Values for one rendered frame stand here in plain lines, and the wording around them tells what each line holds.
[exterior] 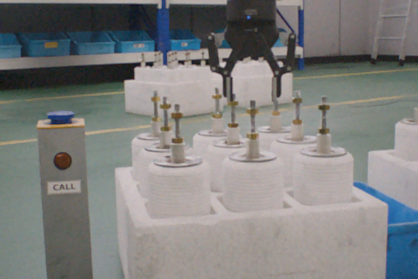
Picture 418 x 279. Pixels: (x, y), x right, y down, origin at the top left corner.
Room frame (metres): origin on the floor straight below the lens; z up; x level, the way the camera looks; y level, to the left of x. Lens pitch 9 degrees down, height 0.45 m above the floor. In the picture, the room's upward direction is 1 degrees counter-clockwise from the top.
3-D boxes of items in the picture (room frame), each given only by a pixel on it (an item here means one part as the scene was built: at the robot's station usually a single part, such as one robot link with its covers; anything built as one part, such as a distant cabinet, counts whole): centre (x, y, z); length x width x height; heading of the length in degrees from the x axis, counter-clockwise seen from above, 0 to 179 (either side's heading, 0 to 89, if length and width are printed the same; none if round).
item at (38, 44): (5.40, 1.46, 0.36); 0.50 x 0.38 x 0.21; 36
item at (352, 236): (1.05, -0.04, 0.09); 0.39 x 0.39 x 0.18; 12
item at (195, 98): (3.41, 0.19, 0.09); 0.39 x 0.39 x 0.18; 42
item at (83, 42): (5.66, 1.11, 0.36); 0.50 x 0.38 x 0.21; 36
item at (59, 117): (0.92, 0.22, 0.32); 0.04 x 0.04 x 0.02
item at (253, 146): (0.94, -0.07, 0.26); 0.02 x 0.02 x 0.03
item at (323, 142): (0.97, -0.18, 0.26); 0.02 x 0.02 x 0.03
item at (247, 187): (0.94, -0.07, 0.16); 0.10 x 0.10 x 0.18
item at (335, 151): (0.97, -0.18, 0.25); 0.08 x 0.08 x 0.01
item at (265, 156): (0.94, -0.07, 0.25); 0.08 x 0.08 x 0.01
